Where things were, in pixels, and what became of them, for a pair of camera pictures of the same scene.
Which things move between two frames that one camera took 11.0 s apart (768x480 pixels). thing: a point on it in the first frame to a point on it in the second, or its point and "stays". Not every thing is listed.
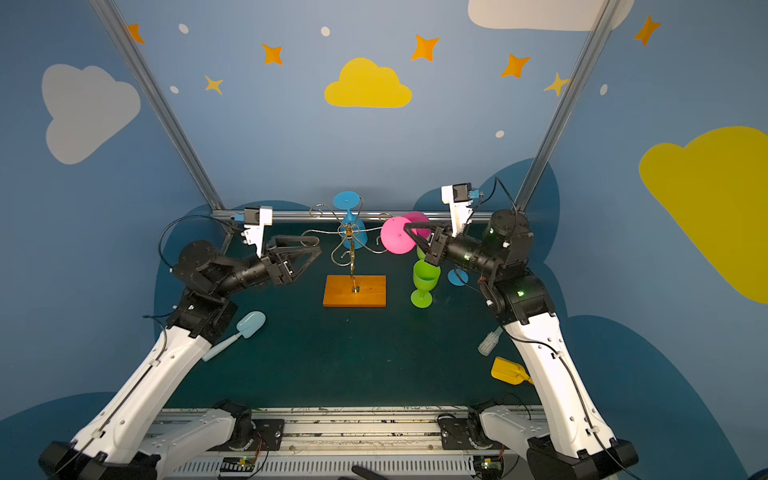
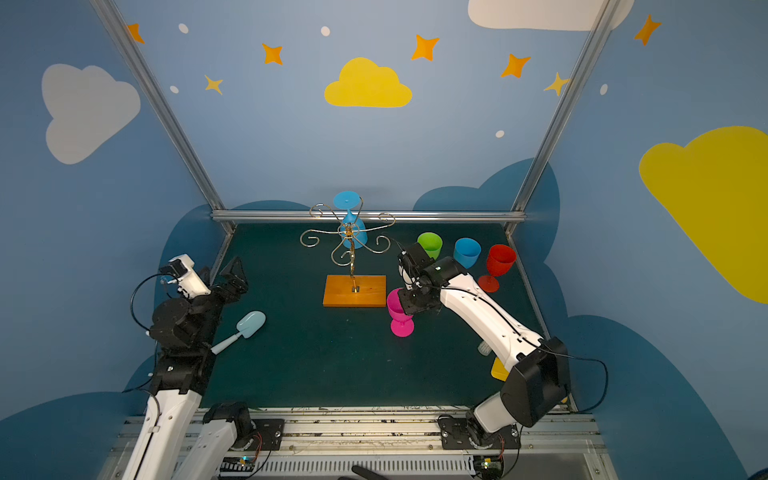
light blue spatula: x=248 y=326 stays
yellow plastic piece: x=510 y=372 stays
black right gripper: x=438 y=245 to x=411 y=300
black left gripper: x=278 y=267 to x=227 y=287
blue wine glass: x=353 y=230 stays
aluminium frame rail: x=431 y=214 stays
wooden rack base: x=359 y=291 stays
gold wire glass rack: x=345 y=254 stays
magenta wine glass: x=394 y=237 to x=402 y=324
